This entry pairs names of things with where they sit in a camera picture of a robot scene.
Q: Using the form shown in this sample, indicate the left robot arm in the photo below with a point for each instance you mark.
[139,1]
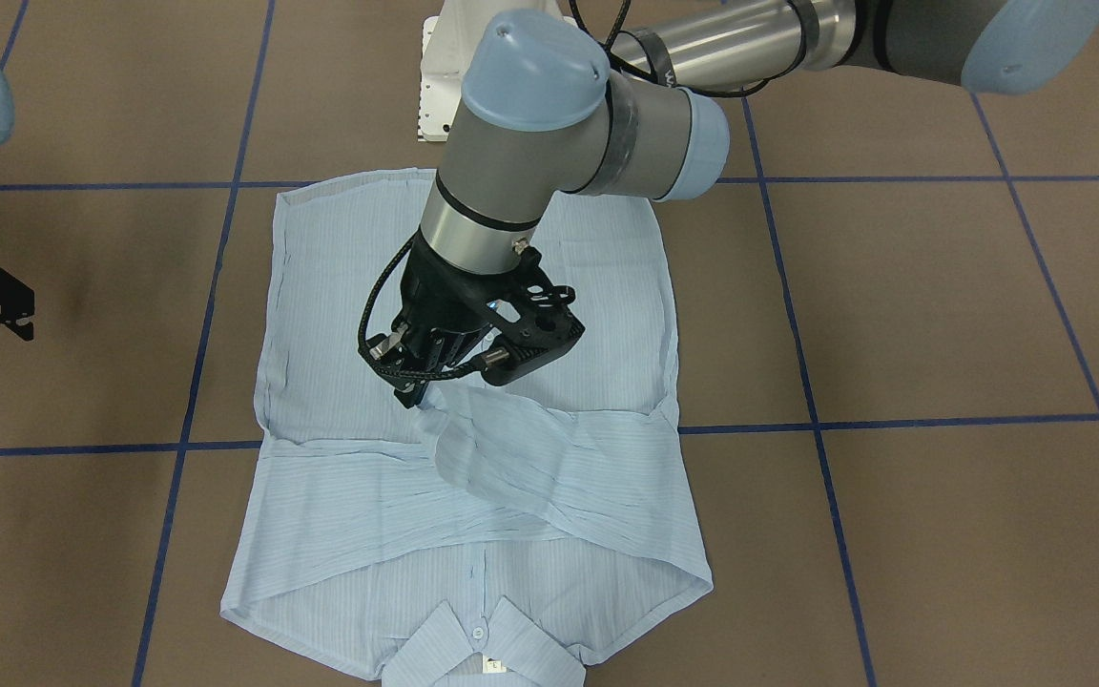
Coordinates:
[545,108]

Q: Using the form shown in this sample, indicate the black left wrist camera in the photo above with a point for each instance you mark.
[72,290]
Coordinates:
[533,318]

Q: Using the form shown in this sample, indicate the light blue button shirt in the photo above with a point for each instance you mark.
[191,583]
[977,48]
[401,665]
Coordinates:
[489,536]

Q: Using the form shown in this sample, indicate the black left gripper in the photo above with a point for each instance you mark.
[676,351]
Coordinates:
[437,298]

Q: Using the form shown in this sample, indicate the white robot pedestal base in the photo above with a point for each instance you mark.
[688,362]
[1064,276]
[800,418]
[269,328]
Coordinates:
[449,41]

